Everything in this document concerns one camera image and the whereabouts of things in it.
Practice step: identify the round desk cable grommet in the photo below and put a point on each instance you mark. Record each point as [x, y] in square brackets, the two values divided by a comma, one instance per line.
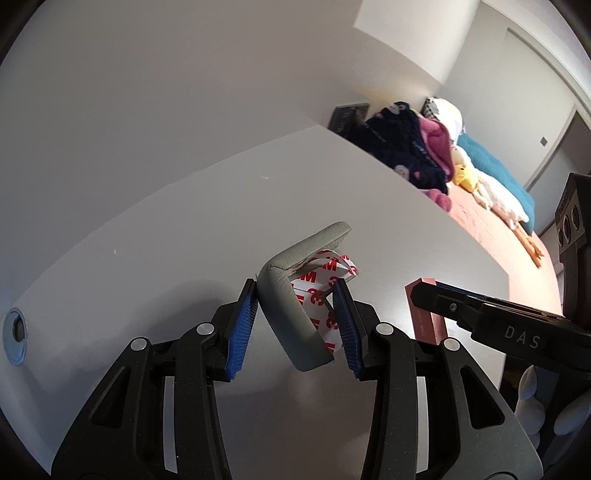
[14, 337]

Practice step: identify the teal long cushion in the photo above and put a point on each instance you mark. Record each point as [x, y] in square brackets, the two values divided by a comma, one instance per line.
[486, 162]

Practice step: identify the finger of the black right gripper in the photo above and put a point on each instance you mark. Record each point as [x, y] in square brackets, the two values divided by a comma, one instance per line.
[453, 303]

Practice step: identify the yellow plush toy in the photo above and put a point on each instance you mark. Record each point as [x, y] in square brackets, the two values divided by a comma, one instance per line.
[466, 177]

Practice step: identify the white goose plush toy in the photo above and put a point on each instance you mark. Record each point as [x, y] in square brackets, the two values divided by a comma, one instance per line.
[493, 196]

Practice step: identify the navy patterned blanket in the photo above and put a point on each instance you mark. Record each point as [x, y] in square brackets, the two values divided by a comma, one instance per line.
[393, 136]

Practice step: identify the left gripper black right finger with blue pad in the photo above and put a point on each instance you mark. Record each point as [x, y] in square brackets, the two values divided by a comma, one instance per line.
[437, 415]

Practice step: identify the white gloved right hand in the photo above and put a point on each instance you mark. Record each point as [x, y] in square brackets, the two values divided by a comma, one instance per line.
[552, 405]

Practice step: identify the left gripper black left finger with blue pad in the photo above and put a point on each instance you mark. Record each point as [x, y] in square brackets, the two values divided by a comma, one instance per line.
[153, 415]

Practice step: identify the pink rectangular box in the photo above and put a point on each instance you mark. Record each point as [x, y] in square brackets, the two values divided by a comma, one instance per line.
[428, 327]

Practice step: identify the grey foam corner guard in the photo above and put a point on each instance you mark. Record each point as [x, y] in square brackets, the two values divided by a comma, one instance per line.
[294, 288]

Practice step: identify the white checkered pillow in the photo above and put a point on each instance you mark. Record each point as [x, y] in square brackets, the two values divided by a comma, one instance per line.
[446, 113]

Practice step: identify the orange bed sheet mattress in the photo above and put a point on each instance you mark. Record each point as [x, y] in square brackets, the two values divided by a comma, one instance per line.
[529, 284]

